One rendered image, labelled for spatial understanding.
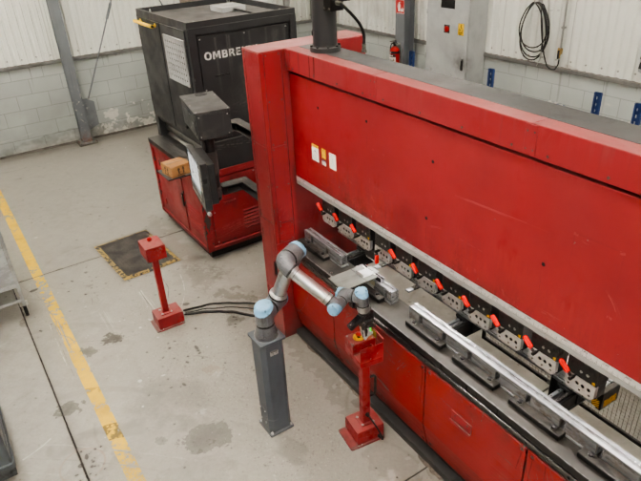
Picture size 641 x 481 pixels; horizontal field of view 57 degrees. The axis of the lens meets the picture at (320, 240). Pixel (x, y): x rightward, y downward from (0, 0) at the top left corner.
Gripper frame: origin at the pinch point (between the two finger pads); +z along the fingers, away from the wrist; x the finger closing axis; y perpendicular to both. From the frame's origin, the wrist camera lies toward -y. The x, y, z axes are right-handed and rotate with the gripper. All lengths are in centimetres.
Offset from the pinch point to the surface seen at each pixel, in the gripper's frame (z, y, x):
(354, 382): 80, 9, 47
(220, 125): -103, -25, 135
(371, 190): -74, 33, 35
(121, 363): 70, -142, 158
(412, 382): 29.5, 19.1, -20.1
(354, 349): 9.3, -5.5, 4.2
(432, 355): -0.8, 24.6, -35.2
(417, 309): -9.6, 34.4, -5.6
